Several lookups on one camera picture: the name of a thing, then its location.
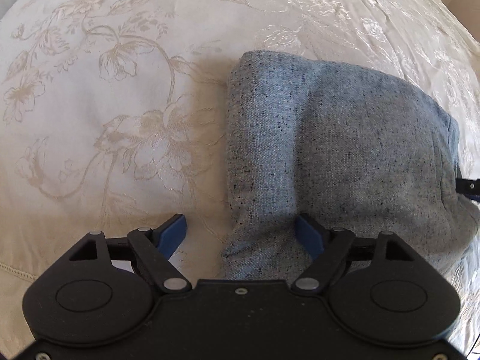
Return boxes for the cream embroidered bedspread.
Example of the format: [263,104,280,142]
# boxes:
[1,0,479,358]

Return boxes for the grey-blue knit pants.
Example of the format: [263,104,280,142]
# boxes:
[222,50,479,281]

